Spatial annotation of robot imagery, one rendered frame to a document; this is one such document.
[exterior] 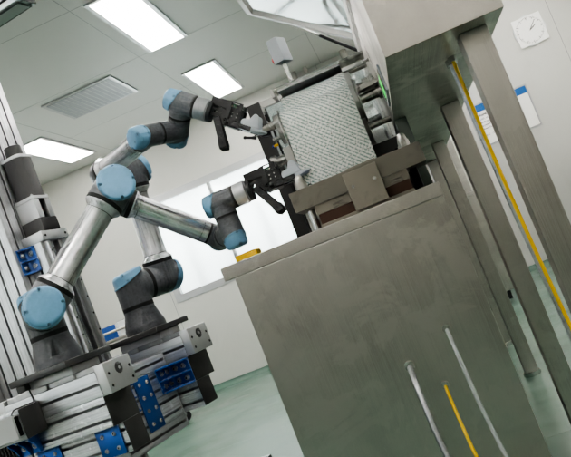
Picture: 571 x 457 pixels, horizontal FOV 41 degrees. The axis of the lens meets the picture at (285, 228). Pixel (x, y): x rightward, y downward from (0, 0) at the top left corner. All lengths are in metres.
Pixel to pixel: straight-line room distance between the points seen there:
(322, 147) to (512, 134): 0.91
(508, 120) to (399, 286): 0.67
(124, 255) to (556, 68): 4.90
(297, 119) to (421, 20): 0.92
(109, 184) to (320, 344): 0.78
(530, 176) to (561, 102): 6.56
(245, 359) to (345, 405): 6.08
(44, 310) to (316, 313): 0.76
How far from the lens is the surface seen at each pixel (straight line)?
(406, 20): 1.60
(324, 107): 2.43
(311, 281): 2.14
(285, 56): 3.08
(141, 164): 2.90
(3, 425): 2.38
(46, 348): 2.39
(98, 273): 8.64
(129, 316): 2.80
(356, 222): 2.13
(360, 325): 2.14
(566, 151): 8.13
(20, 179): 2.73
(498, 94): 1.65
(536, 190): 1.63
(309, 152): 2.41
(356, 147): 2.40
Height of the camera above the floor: 0.79
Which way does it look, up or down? 4 degrees up
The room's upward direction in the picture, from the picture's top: 22 degrees counter-clockwise
